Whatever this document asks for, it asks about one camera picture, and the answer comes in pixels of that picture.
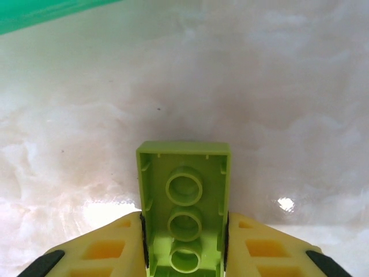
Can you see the green plastic bin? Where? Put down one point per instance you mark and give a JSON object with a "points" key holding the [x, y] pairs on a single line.
{"points": [[29, 11]]}

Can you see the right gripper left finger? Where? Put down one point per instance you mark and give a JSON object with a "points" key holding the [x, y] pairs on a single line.
{"points": [[86, 259]]}

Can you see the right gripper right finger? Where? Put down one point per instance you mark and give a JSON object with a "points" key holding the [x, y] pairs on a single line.
{"points": [[288, 259]]}

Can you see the lime green lego brick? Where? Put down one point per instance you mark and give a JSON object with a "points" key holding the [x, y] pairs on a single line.
{"points": [[184, 207]]}

